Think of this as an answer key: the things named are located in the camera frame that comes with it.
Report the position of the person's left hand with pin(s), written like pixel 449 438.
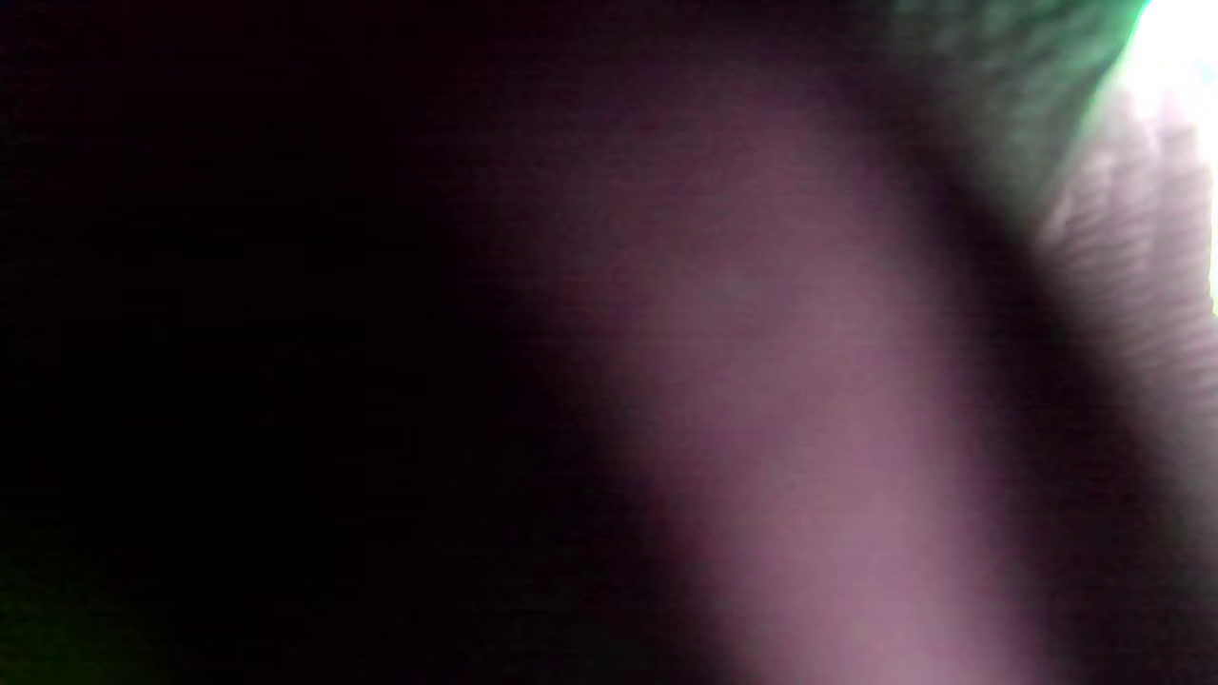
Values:
pixel 790 400

